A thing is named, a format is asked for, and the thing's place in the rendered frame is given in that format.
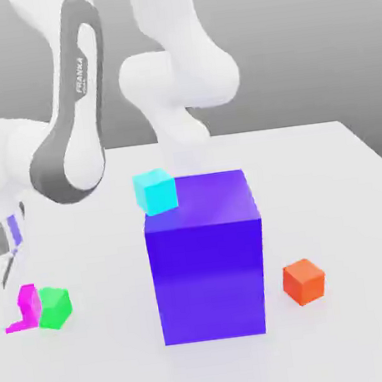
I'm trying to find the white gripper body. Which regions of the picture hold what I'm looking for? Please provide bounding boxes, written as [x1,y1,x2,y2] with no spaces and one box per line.
[0,245,36,304]

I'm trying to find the small magenta cube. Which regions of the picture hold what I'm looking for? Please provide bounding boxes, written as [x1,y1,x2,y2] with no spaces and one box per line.
[0,283,44,335]

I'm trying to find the small green cube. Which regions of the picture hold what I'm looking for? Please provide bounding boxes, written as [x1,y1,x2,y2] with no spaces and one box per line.
[33,283,75,333]

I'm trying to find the small cyan cube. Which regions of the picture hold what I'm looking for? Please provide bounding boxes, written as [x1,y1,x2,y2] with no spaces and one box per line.
[130,166,180,219]

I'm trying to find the small orange cube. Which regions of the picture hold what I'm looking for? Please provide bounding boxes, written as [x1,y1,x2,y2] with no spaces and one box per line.
[279,256,329,309]

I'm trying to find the large purple box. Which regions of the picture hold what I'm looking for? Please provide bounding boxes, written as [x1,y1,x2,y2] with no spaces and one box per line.
[138,166,276,349]

